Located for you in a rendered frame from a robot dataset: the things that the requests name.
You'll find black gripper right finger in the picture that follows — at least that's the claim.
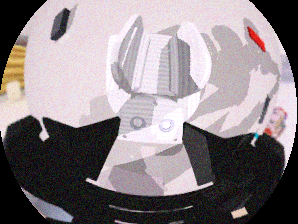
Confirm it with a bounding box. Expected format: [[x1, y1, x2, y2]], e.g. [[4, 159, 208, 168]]
[[182, 121, 257, 186]]

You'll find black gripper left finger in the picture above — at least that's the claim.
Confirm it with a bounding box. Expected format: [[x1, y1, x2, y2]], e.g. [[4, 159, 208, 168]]
[[41, 116, 121, 181]]

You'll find red flat bar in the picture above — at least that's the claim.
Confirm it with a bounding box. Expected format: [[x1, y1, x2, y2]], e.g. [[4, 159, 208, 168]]
[[246, 27, 266, 53]]

